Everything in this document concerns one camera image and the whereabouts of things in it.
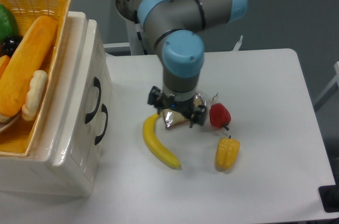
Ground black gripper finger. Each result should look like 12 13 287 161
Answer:
147 86 163 114
190 105 207 128

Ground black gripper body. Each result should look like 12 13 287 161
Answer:
156 90 199 120

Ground white drawer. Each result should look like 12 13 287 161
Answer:
53 20 112 177

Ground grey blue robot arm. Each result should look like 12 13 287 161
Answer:
124 0 248 126

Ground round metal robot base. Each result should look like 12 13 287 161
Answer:
115 0 173 23

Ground white drawer cabinet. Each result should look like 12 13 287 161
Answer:
1 12 100 196

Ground wrapped bread slice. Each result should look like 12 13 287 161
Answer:
161 92 206 130

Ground red toy bell pepper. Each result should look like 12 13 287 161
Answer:
209 103 231 131

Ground yellow toy banana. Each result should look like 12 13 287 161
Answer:
142 113 181 169

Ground yellow toy bell pepper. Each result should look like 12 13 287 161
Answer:
215 136 240 170

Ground cream toy croissant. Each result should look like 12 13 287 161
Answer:
22 70 48 121

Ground orange toy baguette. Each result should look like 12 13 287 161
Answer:
1 15 57 117

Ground black device at edge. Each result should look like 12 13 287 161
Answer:
318 185 338 213

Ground dark purple toy fruit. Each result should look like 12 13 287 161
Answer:
1 35 23 58

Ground yellow wicker basket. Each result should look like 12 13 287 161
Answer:
1 0 71 157

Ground orange toy piece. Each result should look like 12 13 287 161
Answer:
0 55 10 78

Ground green toy vegetable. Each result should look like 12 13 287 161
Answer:
0 4 19 44

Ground black top drawer handle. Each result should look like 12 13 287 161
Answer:
84 77 102 124

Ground black drawer handle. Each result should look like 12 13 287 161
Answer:
84 77 102 124
94 103 109 146

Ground black lower drawer handle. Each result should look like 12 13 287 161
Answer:
94 103 109 146

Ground white frame at right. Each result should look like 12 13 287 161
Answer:
313 61 338 112

